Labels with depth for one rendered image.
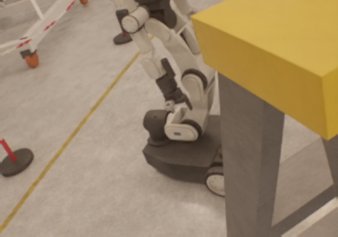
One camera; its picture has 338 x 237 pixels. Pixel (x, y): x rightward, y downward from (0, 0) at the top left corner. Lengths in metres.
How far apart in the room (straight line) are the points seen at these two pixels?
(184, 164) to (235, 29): 2.02
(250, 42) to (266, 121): 0.10
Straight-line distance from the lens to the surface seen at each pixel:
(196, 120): 2.28
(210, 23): 0.32
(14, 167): 3.28
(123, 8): 1.80
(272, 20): 0.30
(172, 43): 2.01
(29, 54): 4.92
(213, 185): 2.25
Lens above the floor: 1.64
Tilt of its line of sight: 33 degrees down
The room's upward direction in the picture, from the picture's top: 20 degrees counter-clockwise
